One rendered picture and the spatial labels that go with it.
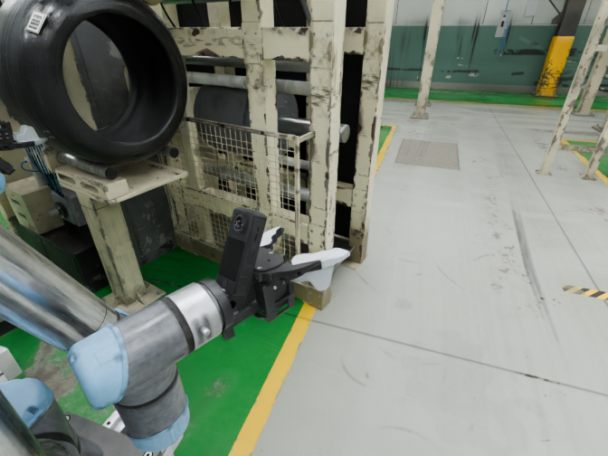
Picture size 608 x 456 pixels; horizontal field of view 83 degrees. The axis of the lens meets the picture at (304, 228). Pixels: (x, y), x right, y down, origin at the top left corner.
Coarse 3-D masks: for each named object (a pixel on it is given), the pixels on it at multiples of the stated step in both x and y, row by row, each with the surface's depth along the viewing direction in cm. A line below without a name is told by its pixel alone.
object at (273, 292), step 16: (272, 256) 49; (256, 272) 46; (208, 288) 42; (256, 288) 47; (272, 288) 48; (288, 288) 50; (224, 304) 42; (240, 304) 46; (256, 304) 48; (272, 304) 48; (288, 304) 50; (224, 320) 42; (240, 320) 46; (224, 336) 45
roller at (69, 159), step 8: (64, 160) 135; (72, 160) 132; (80, 160) 130; (88, 160) 129; (88, 168) 127; (96, 168) 125; (104, 168) 123; (112, 168) 123; (104, 176) 124; (112, 176) 124
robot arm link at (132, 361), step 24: (144, 312) 38; (168, 312) 39; (96, 336) 36; (120, 336) 35; (144, 336) 36; (168, 336) 37; (192, 336) 39; (72, 360) 34; (96, 360) 34; (120, 360) 34; (144, 360) 36; (168, 360) 38; (96, 384) 33; (120, 384) 34; (144, 384) 37; (168, 384) 39; (96, 408) 35
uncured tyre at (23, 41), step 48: (48, 0) 97; (96, 0) 104; (0, 48) 100; (48, 48) 97; (144, 48) 145; (0, 96) 109; (48, 96) 101; (144, 96) 154; (48, 144) 121; (96, 144) 116; (144, 144) 130
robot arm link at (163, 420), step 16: (176, 368) 42; (176, 384) 41; (160, 400) 39; (176, 400) 42; (128, 416) 39; (144, 416) 39; (160, 416) 40; (176, 416) 42; (128, 432) 42; (144, 432) 40; (160, 432) 41; (176, 432) 43; (144, 448) 42; (160, 448) 43
